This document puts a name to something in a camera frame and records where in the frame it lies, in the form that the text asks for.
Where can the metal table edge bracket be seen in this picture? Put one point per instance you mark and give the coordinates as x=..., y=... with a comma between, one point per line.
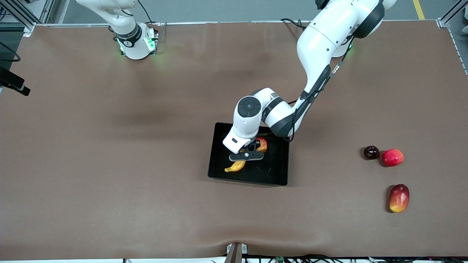
x=236, y=254

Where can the pinkish red round fruit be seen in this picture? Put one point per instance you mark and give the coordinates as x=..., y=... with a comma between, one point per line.
x=393, y=157

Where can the large table mat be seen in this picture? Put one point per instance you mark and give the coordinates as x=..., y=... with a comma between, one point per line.
x=109, y=164

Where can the black plastic box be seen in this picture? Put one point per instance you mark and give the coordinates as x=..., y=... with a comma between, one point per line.
x=270, y=171

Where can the red yellow striped apple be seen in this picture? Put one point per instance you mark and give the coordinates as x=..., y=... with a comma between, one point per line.
x=263, y=145

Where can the red yellow mango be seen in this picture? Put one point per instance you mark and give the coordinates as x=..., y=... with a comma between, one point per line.
x=399, y=199

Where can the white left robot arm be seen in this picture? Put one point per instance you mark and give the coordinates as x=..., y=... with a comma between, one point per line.
x=321, y=40

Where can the dark purple mangosteen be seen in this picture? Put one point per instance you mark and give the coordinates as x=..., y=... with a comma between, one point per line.
x=371, y=152

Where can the yellow banana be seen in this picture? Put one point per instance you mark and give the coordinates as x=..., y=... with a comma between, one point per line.
x=236, y=167

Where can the aluminium frame profile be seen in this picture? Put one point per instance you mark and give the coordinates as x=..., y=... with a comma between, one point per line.
x=22, y=16
x=451, y=12

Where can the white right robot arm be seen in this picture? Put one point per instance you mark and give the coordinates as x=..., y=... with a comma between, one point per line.
x=128, y=36

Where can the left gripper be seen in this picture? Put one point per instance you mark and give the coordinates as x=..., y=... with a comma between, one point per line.
x=252, y=144

